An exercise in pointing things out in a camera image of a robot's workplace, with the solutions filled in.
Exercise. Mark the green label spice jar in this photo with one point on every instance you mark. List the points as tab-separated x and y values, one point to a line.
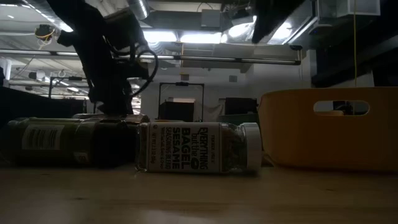
46	140

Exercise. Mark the grey ceiling box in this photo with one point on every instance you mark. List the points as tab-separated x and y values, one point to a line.
211	18

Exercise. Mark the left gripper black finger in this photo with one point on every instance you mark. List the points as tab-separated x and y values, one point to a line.
113	104

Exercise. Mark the dark overhead beam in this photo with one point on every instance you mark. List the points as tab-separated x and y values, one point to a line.
357	56

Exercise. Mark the silver spiral ceiling duct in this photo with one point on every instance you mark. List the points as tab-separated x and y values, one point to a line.
139	8

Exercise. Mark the large yellow plastic bin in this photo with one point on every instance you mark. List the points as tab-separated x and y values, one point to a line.
295	140

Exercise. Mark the low black frame stand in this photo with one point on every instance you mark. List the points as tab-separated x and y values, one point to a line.
66	78

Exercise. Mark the tall black frame stand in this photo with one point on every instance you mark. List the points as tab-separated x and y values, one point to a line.
181	84

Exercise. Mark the dark box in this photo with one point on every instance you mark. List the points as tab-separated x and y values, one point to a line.
176	110

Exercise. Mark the long ceiling light rail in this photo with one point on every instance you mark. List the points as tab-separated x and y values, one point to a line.
217	58

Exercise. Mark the black monitor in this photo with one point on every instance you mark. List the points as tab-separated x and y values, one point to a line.
241	106

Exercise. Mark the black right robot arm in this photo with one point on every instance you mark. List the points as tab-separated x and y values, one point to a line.
270	15

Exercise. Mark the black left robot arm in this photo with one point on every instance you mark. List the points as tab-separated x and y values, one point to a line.
90	37

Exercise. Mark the bagel sesame seasoning jar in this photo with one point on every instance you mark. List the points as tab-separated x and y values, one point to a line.
186	146

